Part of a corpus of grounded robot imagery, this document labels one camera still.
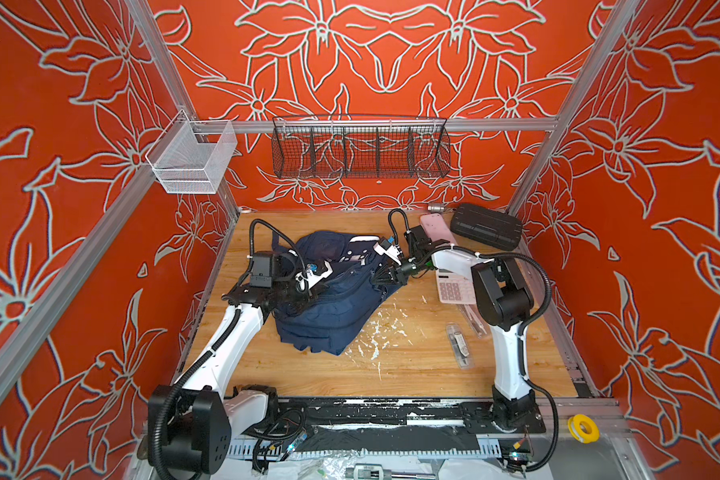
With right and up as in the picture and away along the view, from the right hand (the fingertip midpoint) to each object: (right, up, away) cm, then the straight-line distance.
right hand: (370, 279), depth 89 cm
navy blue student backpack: (-12, -10, -11) cm, 19 cm away
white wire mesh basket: (-58, +35, +1) cm, 67 cm away
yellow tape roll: (+51, -34, -17) cm, 64 cm away
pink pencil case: (+26, +17, +22) cm, 38 cm away
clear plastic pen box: (+25, -18, -5) cm, 32 cm away
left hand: (-14, +1, -9) cm, 16 cm away
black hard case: (+43, +17, +18) cm, 50 cm away
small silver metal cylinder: (+28, +25, +29) cm, 47 cm away
